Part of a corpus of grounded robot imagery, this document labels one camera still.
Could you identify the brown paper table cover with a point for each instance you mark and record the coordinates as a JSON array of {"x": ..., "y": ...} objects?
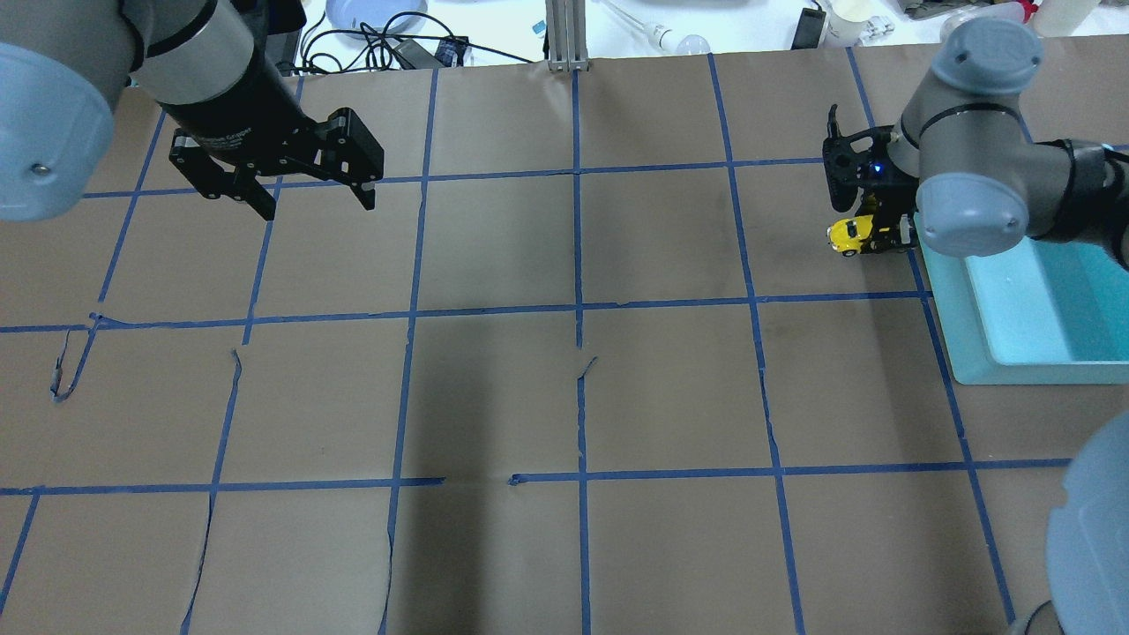
[{"x": 588, "y": 366}]

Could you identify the white paper cup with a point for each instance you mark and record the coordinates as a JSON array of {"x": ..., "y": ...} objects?
[{"x": 849, "y": 22}]

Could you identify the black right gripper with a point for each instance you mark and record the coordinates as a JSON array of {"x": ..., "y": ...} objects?
[{"x": 893, "y": 231}]

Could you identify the aluminium frame post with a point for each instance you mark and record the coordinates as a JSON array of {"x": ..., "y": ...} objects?
[{"x": 566, "y": 40}]

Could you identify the blue plastic plate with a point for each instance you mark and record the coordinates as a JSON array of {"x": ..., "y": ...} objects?
[{"x": 348, "y": 16}]

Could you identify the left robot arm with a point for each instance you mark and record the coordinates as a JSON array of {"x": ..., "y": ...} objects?
[{"x": 65, "y": 65}]

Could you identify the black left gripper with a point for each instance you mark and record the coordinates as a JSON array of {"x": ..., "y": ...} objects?
[{"x": 236, "y": 110}]

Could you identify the light blue plastic bin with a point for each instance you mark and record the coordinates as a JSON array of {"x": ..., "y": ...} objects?
[{"x": 1038, "y": 314}]

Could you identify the yellow beetle toy car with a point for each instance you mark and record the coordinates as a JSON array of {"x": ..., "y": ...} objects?
[{"x": 852, "y": 236}]

